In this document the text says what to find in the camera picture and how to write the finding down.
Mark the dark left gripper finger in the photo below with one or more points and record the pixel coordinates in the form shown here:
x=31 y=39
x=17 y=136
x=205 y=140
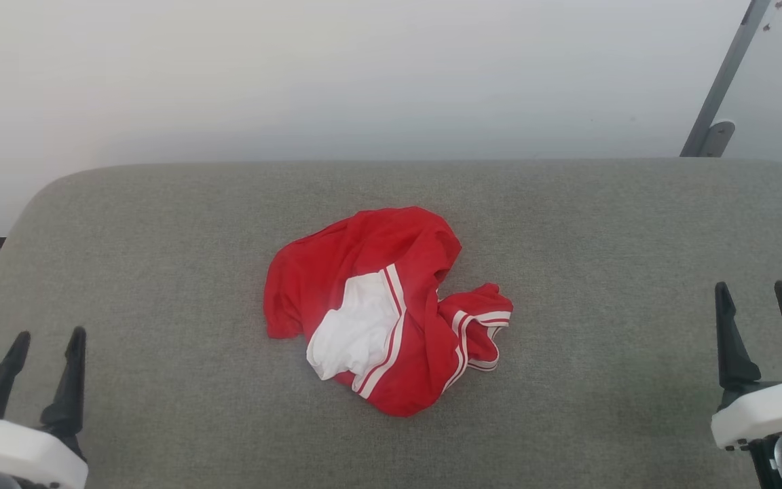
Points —
x=3 y=380
x=70 y=394

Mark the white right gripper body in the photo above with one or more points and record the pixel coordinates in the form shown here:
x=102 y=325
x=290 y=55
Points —
x=764 y=411

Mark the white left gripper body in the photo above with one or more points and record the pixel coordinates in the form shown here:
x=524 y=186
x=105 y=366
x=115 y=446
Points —
x=17 y=451

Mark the red and white jersey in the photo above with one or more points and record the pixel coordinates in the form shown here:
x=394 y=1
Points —
x=337 y=272

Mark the grey metal pole foot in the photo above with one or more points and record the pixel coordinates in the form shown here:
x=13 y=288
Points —
x=720 y=136

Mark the grey slanted metal pole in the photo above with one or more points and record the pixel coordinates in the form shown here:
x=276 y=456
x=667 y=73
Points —
x=727 y=68

